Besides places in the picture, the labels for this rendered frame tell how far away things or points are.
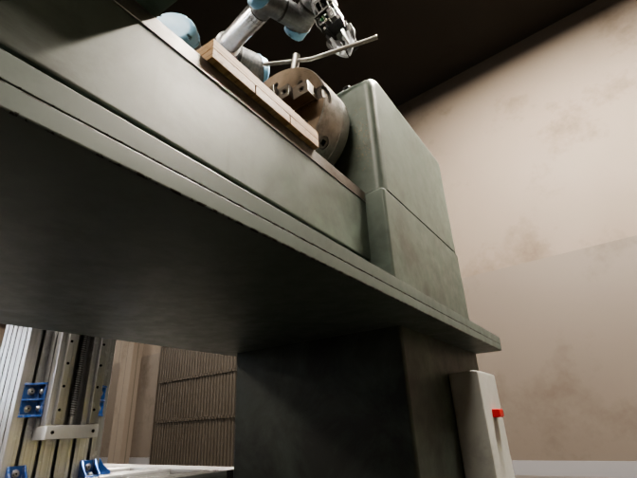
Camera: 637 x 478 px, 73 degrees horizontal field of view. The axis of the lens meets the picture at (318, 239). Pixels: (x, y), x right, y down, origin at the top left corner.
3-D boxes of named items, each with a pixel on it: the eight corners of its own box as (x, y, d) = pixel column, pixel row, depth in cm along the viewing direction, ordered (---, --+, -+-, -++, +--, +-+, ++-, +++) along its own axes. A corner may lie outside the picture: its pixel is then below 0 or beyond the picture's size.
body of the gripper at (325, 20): (317, 30, 121) (307, 7, 127) (333, 50, 128) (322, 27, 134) (338, 12, 118) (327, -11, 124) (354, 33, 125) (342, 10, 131)
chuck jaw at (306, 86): (290, 112, 115) (327, 91, 110) (291, 126, 113) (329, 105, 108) (263, 88, 107) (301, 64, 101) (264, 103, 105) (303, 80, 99)
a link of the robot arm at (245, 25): (204, 39, 169) (261, -32, 128) (229, 51, 175) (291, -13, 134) (198, 65, 167) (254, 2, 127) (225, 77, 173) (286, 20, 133)
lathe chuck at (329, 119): (245, 194, 124) (262, 102, 134) (336, 177, 107) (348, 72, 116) (222, 182, 117) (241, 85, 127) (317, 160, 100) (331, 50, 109)
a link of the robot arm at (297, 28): (272, 18, 142) (289, -11, 136) (300, 34, 149) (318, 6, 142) (275, 31, 138) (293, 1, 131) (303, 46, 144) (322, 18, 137)
